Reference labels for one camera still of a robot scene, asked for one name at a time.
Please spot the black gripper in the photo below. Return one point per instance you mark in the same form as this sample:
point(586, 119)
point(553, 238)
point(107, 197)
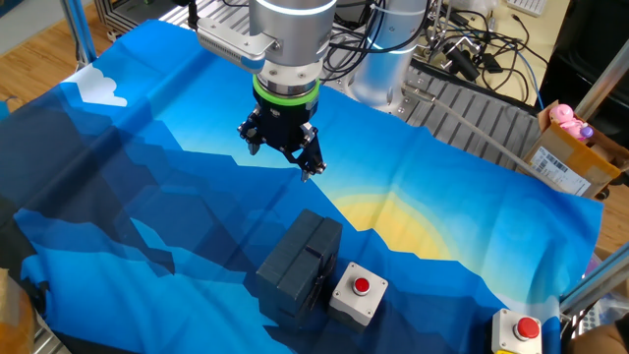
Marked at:
point(287, 120)

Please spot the grey box with red button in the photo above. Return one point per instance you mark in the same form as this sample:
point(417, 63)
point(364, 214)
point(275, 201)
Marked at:
point(346, 295)

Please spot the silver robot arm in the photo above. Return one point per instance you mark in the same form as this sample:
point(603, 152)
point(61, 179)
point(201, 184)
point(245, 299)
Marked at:
point(295, 29)

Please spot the dark grey gift box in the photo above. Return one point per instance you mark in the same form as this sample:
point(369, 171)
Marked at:
point(295, 265)

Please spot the blue mountain landscape cloth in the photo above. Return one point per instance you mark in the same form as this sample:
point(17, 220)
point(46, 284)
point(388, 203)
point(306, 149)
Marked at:
point(147, 196)

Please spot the black clamp device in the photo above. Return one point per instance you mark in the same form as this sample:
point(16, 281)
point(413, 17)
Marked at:
point(462, 61)

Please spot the pink plastic toy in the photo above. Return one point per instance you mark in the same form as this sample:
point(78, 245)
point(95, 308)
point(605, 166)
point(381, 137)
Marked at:
point(562, 115)

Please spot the white keyboard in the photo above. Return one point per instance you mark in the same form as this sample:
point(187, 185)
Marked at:
point(528, 6)

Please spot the brown cardboard box with label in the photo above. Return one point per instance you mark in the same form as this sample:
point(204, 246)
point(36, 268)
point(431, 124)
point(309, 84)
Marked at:
point(570, 152)

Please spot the translucent orange object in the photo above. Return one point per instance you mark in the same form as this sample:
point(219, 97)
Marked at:
point(12, 319)

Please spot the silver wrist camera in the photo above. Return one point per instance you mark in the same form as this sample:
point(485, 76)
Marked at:
point(231, 46)

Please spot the black white striped frame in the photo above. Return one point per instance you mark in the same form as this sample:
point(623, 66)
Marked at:
point(123, 15)

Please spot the aluminium frame post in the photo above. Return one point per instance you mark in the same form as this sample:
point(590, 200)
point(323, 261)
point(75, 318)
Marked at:
point(78, 29)
point(604, 78)

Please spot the aluminium frame beam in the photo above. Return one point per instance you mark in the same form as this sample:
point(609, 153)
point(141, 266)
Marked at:
point(599, 280)

